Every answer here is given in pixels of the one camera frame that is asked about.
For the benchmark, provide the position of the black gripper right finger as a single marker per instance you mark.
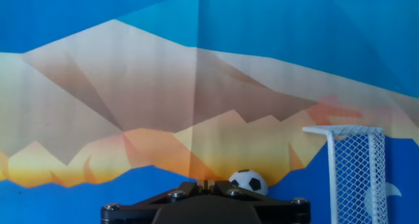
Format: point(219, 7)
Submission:
point(281, 209)

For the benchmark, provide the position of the blue mountain print cloth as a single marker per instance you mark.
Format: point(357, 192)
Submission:
point(98, 86)

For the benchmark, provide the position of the white tape piece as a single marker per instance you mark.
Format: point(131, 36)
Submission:
point(393, 191)

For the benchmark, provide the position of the white mesh toy goal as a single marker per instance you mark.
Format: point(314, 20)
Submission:
point(331, 171)

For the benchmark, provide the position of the small black white soccer ball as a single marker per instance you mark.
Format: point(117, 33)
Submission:
point(242, 179)

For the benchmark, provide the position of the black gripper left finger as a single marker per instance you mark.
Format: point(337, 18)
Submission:
point(137, 207)

